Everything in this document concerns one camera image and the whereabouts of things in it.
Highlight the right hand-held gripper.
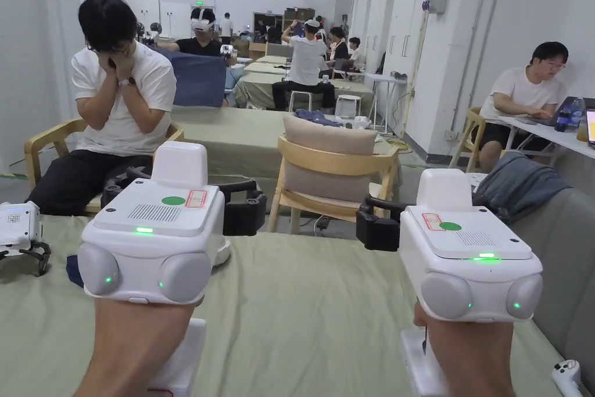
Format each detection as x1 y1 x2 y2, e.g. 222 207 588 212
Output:
355 169 544 397

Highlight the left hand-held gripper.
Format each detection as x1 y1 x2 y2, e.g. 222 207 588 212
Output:
76 142 268 397

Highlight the person's left hand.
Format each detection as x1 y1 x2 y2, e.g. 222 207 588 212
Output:
69 296 195 397

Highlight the person's right hand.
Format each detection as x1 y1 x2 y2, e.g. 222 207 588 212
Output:
413 301 518 397

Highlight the wooden chair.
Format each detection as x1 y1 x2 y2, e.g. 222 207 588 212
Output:
447 106 488 173
268 135 400 235

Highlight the bed with pale green sheet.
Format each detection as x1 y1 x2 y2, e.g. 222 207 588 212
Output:
171 105 402 193
0 214 583 397

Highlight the beige cushion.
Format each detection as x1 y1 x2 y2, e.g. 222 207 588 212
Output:
281 114 379 203

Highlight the large blue cloth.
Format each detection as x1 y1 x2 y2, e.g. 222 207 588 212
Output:
164 51 228 110

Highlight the white round stool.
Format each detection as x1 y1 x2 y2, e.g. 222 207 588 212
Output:
334 94 363 120

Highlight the dark blue garment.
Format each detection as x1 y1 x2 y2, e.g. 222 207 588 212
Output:
292 108 346 128
65 253 85 289

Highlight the white high table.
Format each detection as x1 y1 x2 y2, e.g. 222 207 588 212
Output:
364 71 408 134

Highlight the row of beds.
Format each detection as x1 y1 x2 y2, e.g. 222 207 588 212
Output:
231 53 375 115

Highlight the grey-blue garment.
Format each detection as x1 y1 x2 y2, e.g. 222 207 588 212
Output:
471 151 574 227

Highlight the wooden armchair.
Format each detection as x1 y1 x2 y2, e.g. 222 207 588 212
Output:
24 117 185 213

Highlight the group of people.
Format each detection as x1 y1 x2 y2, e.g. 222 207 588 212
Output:
218 12 364 73

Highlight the grey padded headboard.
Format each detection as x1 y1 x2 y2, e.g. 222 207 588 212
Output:
506 187 595 397

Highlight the white table with laptops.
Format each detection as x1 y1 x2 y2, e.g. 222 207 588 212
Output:
496 96 595 162

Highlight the white hand controller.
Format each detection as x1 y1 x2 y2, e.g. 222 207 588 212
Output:
551 359 582 397

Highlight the yellow cable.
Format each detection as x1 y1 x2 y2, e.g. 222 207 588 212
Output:
374 133 413 155

